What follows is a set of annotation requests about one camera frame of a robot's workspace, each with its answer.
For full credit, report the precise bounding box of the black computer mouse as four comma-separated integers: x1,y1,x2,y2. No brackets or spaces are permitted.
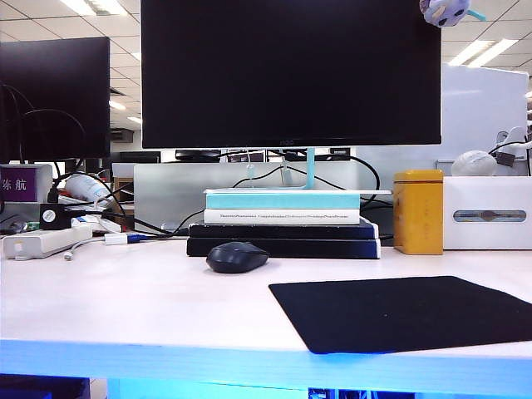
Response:
205,241,270,274

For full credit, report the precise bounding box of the black mouse pad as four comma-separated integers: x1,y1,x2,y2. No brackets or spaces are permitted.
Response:
268,275,532,355

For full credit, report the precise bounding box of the teal book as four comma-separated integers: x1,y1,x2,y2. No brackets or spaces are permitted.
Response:
205,193,361,211

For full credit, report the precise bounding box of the white book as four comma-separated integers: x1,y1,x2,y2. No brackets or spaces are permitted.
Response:
203,208,361,226

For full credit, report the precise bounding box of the thin dark navy book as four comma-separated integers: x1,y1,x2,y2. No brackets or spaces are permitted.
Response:
189,218,379,240

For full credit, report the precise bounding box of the thick dark navy book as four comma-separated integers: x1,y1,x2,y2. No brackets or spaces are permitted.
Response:
186,238,382,260

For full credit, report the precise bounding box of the light blue monitor stand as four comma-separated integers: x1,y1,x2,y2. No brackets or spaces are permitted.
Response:
203,147,392,196

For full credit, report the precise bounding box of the stack of books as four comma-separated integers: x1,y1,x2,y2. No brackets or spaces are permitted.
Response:
133,160,382,234

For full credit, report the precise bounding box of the large black monitor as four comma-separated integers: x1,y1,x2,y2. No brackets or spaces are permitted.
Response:
140,0,442,150

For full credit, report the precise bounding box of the yellow tin box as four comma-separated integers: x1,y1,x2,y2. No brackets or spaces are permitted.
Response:
392,169,445,256

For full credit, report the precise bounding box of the white adapter dongle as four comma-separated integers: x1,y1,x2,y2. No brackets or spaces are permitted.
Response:
103,233,145,246

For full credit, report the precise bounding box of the white plastic bottle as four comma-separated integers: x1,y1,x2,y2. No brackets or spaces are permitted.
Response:
64,172,113,209

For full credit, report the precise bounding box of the black cube power adapter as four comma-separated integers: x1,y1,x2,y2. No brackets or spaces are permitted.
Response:
39,202,72,231

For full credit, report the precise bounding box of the white tissue box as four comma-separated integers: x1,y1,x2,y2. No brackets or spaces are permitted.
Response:
442,175,532,251

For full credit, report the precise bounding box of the white power strip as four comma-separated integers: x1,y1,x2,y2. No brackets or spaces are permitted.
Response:
2,225,93,261

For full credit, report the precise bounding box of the white partition board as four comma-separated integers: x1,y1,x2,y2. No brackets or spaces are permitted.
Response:
357,62,530,180

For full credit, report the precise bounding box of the small black monitor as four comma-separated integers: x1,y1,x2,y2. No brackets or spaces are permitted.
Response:
0,36,111,164

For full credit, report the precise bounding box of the purple name sign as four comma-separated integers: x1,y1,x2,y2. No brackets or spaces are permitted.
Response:
0,164,53,204

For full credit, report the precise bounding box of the purple plush toy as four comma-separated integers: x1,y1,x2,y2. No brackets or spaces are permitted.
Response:
418,0,487,28

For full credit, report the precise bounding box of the black desk cable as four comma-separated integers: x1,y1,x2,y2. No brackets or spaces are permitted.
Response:
133,209,207,239

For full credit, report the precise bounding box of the black monitor cable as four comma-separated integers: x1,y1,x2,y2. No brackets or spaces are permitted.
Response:
348,155,394,209

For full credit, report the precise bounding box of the white cable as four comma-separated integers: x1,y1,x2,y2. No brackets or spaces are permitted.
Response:
63,238,106,262

